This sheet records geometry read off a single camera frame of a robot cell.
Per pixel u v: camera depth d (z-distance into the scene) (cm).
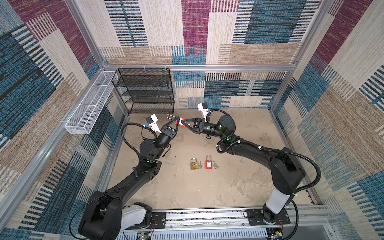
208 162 92
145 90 111
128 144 70
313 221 75
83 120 91
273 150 52
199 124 65
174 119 68
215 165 92
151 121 65
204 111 69
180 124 67
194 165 91
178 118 67
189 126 67
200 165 92
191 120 70
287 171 47
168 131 62
